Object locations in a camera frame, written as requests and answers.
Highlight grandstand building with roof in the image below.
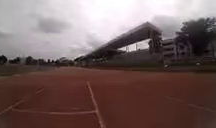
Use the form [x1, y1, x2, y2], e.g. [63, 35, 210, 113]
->
[73, 21, 164, 68]

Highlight red running track surface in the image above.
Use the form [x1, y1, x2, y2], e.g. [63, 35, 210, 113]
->
[0, 66, 216, 128]

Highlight low fence along track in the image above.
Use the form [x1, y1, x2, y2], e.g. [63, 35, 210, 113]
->
[75, 61, 216, 73]

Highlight grey multi-storey building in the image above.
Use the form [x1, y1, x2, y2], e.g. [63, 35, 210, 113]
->
[161, 37, 194, 63]

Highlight row of distant trees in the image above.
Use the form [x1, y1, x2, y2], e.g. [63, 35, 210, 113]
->
[0, 53, 75, 67]

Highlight large dark trees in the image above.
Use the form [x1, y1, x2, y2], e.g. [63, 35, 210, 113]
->
[174, 16, 216, 61]

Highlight grass field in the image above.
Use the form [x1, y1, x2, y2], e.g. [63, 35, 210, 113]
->
[0, 64, 57, 79]

